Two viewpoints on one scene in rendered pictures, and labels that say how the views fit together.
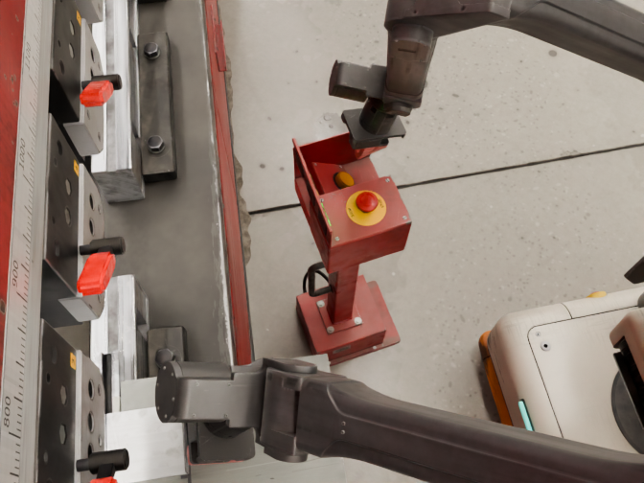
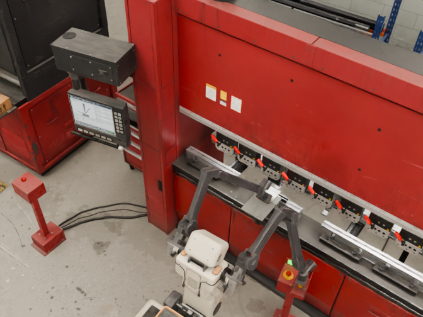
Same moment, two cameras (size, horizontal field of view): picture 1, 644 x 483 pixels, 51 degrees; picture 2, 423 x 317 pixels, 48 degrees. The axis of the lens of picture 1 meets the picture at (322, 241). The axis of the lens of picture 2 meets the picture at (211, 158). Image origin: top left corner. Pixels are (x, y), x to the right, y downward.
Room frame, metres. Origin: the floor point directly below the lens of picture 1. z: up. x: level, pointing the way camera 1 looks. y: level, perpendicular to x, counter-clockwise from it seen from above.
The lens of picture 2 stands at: (1.48, -1.73, 3.65)
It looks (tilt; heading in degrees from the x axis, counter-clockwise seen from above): 45 degrees down; 135
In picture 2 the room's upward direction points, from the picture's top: 2 degrees clockwise
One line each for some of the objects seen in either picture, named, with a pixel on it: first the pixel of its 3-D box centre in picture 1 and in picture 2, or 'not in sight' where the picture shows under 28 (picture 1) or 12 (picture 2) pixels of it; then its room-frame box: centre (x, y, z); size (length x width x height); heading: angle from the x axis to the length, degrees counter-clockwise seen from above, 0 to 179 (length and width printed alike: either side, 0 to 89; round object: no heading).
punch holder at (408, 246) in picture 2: not in sight; (411, 238); (1.08, 0.41, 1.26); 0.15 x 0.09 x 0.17; 10
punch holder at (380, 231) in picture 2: not in sight; (381, 222); (0.88, 0.38, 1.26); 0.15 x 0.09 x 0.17; 10
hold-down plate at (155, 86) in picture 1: (156, 103); (340, 247); (0.73, 0.29, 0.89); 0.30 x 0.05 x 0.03; 10
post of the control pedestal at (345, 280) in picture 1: (343, 273); (287, 305); (0.63, -0.05, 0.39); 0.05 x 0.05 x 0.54; 21
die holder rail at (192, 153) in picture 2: not in sight; (212, 165); (-0.42, 0.16, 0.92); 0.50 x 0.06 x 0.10; 10
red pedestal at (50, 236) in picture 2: not in sight; (38, 212); (-1.35, -0.98, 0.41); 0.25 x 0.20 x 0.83; 100
